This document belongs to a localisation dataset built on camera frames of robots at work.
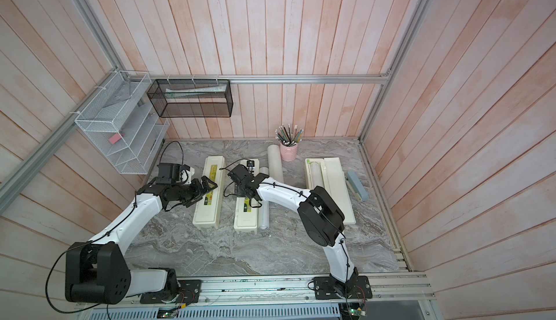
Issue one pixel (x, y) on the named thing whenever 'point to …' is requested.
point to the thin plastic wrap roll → (264, 211)
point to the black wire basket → (192, 98)
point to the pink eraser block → (114, 138)
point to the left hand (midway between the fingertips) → (210, 192)
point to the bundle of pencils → (287, 138)
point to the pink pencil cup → (288, 153)
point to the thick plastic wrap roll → (274, 161)
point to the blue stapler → (356, 186)
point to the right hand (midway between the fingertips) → (246, 188)
